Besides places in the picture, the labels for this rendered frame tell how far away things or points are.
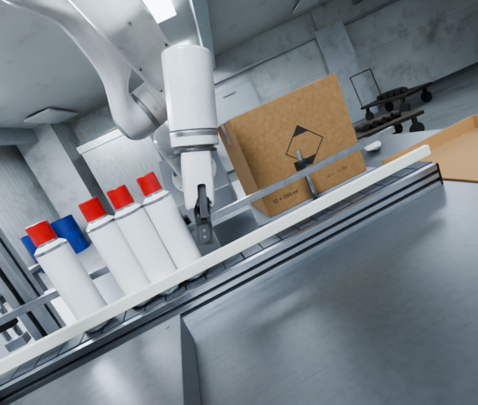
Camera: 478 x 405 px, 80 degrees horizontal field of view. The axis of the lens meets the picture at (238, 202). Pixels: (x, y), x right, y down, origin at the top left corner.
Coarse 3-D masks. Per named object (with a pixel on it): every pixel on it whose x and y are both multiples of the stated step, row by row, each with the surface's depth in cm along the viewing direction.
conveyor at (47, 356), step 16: (400, 176) 57; (368, 192) 56; (336, 208) 55; (304, 224) 54; (272, 240) 53; (240, 256) 53; (208, 272) 52; (112, 320) 50; (128, 320) 48; (80, 336) 50; (96, 336) 48; (48, 352) 49; (64, 352) 47; (16, 368) 48; (32, 368) 46; (0, 384) 46
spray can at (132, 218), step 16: (112, 192) 47; (128, 192) 48; (128, 208) 47; (144, 208) 50; (128, 224) 47; (144, 224) 48; (128, 240) 48; (144, 240) 48; (160, 240) 51; (144, 256) 49; (160, 256) 50; (160, 272) 50; (176, 288) 51
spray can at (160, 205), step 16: (144, 176) 48; (144, 192) 49; (160, 192) 49; (160, 208) 48; (176, 208) 50; (160, 224) 49; (176, 224) 50; (176, 240) 50; (192, 240) 52; (176, 256) 51; (192, 256) 51
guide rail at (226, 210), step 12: (384, 132) 62; (360, 144) 61; (336, 156) 60; (312, 168) 60; (288, 180) 59; (264, 192) 58; (240, 204) 57; (216, 216) 57; (192, 228) 56; (96, 276) 53; (36, 300) 52; (48, 300) 52; (12, 312) 51; (24, 312) 51; (0, 324) 51
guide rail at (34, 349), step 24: (384, 168) 55; (336, 192) 53; (288, 216) 52; (240, 240) 51; (192, 264) 49; (144, 288) 48; (96, 312) 47; (120, 312) 48; (48, 336) 46; (72, 336) 47; (0, 360) 45; (24, 360) 46
